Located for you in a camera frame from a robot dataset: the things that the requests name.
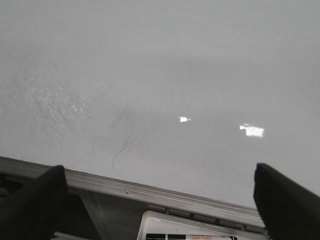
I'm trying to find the black capped marker in tray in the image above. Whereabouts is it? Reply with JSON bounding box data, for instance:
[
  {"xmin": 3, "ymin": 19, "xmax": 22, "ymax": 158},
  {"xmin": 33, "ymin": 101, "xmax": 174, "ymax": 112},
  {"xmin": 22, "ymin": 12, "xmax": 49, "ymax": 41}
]
[{"xmin": 145, "ymin": 233, "xmax": 238, "ymax": 240}]

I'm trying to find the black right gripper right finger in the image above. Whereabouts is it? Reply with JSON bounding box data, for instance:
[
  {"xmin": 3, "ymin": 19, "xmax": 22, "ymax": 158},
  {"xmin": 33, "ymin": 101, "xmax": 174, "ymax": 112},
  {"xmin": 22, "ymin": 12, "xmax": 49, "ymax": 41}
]
[{"xmin": 253, "ymin": 163, "xmax": 320, "ymax": 240}]

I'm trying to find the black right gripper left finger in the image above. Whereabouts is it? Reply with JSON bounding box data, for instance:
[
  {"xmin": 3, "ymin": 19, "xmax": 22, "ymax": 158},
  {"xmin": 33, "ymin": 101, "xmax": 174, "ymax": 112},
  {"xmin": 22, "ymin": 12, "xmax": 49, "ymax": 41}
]
[{"xmin": 0, "ymin": 165, "xmax": 68, "ymax": 240}]

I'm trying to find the white plastic marker tray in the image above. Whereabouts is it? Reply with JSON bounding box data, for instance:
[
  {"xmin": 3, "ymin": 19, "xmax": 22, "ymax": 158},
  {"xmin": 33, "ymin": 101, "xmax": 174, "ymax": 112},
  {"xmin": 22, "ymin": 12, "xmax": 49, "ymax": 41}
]
[{"xmin": 137, "ymin": 210, "xmax": 267, "ymax": 240}]

